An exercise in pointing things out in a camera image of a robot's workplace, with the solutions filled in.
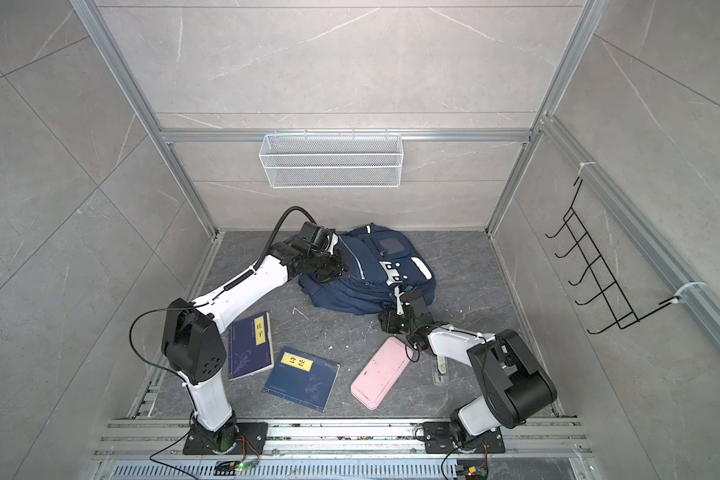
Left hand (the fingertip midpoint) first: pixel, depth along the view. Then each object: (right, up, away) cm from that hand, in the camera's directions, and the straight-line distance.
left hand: (356, 264), depth 84 cm
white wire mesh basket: (-9, +35, +16) cm, 40 cm away
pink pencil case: (+7, -31, -2) cm, 32 cm away
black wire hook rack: (+55, -7, -21) cm, 60 cm away
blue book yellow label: (-15, -33, -1) cm, 36 cm away
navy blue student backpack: (+8, +1, +15) cm, 17 cm away
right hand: (+9, -16, +9) cm, 21 cm away
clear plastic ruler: (+24, -33, -1) cm, 40 cm away
